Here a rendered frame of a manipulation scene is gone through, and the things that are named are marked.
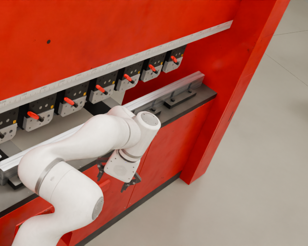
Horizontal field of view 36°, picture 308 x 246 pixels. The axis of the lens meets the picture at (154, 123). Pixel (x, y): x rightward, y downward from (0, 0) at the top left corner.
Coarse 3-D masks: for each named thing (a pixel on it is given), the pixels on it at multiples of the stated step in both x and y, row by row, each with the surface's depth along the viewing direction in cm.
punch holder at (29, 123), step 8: (48, 96) 202; (24, 104) 197; (32, 104) 197; (40, 104) 201; (48, 104) 205; (24, 112) 199; (40, 112) 204; (48, 112) 208; (24, 120) 201; (32, 120) 203; (48, 120) 212; (24, 128) 203; (32, 128) 206
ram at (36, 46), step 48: (0, 0) 152; (48, 0) 169; (96, 0) 189; (144, 0) 216; (192, 0) 251; (240, 0) 299; (0, 48) 164; (48, 48) 184; (96, 48) 209; (144, 48) 241; (0, 96) 179
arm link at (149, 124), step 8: (144, 112) 151; (136, 120) 148; (144, 120) 148; (152, 120) 149; (144, 128) 147; (152, 128) 147; (144, 136) 149; (152, 136) 150; (136, 144) 151; (144, 144) 151; (128, 152) 153; (136, 152) 153; (144, 152) 156
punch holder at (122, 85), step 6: (126, 66) 238; (132, 66) 243; (138, 66) 247; (120, 72) 241; (126, 72) 241; (132, 72) 246; (120, 78) 242; (132, 78) 249; (138, 78) 254; (120, 84) 244; (126, 84) 248; (132, 84) 253; (120, 90) 247
